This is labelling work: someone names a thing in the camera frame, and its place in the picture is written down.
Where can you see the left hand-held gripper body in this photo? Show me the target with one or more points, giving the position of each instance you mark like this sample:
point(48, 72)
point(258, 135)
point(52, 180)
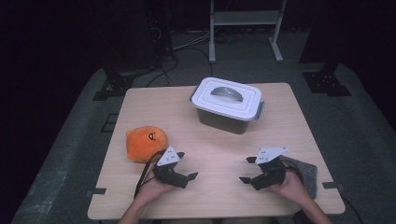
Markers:
point(169, 174)

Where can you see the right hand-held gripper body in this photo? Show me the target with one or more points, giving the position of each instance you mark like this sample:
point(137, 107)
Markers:
point(272, 172)

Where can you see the grey fluffy cloth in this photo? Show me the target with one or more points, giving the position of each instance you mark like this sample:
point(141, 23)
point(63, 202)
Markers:
point(308, 177)

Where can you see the orange plush toy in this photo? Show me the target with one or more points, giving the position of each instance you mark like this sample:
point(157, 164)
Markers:
point(143, 144)

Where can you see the clear grey storage box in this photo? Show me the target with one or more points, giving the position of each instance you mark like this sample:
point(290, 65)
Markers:
point(222, 123)

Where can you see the white box lid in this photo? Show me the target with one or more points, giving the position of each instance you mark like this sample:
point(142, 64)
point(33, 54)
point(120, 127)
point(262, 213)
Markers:
point(218, 99)

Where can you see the person's left hand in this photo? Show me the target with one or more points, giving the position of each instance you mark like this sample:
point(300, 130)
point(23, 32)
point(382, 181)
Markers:
point(151, 188)

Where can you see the person's right hand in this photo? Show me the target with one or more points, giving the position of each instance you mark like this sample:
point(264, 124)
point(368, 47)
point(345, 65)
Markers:
point(291, 188)

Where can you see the dark round object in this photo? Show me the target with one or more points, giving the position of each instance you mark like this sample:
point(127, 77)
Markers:
point(299, 217)

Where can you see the black tape strip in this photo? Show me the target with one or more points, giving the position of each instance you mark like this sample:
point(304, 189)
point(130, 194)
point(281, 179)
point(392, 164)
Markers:
point(332, 185)
point(96, 191)

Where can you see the black tape square mark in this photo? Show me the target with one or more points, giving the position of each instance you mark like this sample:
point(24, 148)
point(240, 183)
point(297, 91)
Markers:
point(109, 123)

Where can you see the black metal stand base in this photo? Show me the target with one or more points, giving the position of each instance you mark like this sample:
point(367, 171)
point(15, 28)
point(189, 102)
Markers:
point(327, 82)
point(116, 85)

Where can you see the white metal frame stand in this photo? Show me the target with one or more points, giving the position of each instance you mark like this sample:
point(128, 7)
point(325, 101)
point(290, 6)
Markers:
point(246, 18)

